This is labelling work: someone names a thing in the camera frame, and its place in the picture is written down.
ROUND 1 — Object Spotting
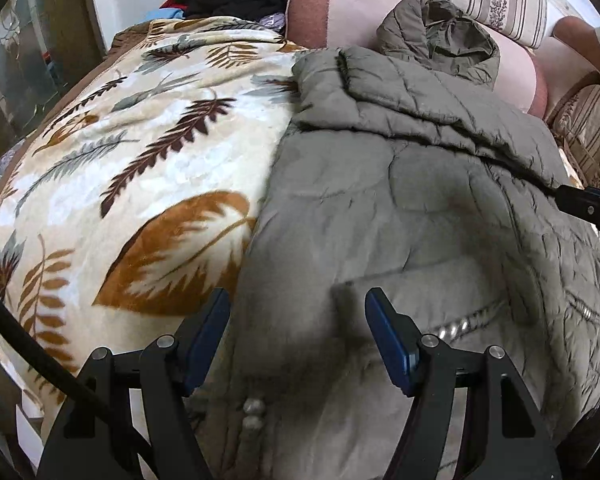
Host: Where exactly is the olive quilted hooded jacket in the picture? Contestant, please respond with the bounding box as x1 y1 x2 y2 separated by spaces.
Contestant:
207 0 600 480

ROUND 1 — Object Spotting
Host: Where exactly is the leaf print fleece blanket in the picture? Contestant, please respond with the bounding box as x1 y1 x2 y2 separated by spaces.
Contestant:
0 16 311 441

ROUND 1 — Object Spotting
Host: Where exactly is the glass door cabinet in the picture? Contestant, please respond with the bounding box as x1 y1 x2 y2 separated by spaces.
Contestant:
0 0 106 171

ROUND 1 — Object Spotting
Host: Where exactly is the striped floral sofa backrest cushion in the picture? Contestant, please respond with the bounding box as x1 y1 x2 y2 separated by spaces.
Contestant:
547 72 600 193

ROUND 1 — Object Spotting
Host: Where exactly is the black cable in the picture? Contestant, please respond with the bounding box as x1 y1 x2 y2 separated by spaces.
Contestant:
0 277 151 461

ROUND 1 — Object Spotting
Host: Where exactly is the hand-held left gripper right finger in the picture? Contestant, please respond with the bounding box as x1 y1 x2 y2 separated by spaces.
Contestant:
364 287 563 480

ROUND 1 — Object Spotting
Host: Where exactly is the pink brown sofa armrest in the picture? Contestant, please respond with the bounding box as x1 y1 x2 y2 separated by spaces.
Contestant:
552 15 600 86

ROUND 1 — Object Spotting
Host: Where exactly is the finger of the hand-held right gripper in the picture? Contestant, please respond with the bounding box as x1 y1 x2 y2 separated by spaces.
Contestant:
554 185 600 248

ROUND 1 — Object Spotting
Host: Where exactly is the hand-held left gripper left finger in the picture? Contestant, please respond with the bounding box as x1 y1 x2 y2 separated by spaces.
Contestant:
36 287 232 480

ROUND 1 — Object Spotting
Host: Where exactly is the light blue garment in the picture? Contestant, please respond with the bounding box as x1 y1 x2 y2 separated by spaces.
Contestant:
145 7 186 23

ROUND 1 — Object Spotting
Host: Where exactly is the pink sofa cushion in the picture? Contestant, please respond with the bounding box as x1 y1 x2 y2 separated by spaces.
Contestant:
284 0 551 116

